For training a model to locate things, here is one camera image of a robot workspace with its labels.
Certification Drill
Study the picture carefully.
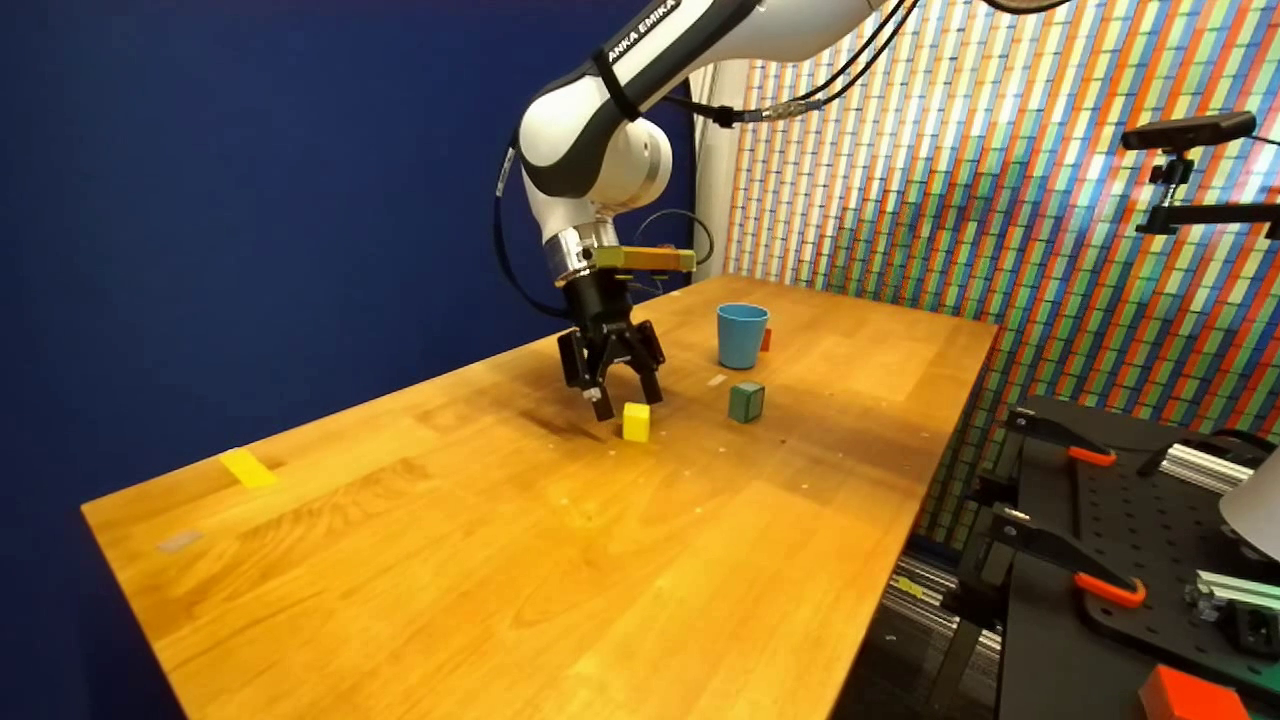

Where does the yellow tape strip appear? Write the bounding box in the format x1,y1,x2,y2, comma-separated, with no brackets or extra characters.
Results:
219,447,279,490

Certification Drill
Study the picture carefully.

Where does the camera on mount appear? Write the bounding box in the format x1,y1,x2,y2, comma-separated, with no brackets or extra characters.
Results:
1119,111,1280,242

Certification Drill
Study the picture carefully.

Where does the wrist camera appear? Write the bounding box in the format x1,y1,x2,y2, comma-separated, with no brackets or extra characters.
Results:
588,244,699,277

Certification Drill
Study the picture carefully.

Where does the blue cup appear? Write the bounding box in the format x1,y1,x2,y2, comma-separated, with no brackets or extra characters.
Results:
715,303,772,371

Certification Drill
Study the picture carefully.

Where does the silver aluminium rail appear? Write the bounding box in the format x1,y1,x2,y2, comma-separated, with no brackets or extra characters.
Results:
1158,442,1257,497

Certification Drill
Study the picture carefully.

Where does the silver aluminium bracket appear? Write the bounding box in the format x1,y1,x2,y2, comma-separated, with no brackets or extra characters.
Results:
1184,569,1280,657

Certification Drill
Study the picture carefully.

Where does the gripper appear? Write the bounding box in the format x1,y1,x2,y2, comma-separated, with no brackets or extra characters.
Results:
556,270,668,424

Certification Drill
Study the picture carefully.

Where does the large orange block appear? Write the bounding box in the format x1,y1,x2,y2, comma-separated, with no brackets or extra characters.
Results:
1137,664,1252,720

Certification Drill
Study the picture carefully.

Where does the black clamp with orange grips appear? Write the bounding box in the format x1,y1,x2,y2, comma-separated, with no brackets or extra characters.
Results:
984,504,1149,610
1004,407,1119,469

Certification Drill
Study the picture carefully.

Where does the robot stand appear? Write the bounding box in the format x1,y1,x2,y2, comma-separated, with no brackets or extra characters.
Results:
880,394,1280,720

